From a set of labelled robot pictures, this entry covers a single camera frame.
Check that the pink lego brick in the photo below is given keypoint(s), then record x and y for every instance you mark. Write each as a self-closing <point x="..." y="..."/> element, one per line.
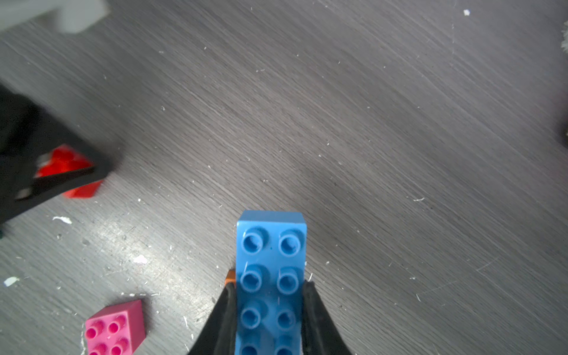
<point x="116" y="330"/>

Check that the orange lego brick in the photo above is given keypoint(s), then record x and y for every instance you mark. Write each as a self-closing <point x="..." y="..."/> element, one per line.
<point x="230" y="277"/>

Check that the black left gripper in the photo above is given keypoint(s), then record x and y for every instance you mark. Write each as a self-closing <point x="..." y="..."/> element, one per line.
<point x="28" y="131"/>

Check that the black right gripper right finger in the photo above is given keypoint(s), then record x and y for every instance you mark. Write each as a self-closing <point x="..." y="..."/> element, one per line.
<point x="319" y="333"/>

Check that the blue long lego brick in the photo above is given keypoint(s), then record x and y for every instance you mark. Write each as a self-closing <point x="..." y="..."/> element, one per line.
<point x="270" y="273"/>

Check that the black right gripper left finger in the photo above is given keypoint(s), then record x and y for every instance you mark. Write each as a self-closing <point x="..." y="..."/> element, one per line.
<point x="219" y="333"/>

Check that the red lego brick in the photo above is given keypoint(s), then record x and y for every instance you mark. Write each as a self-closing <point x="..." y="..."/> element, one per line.
<point x="62" y="160"/>

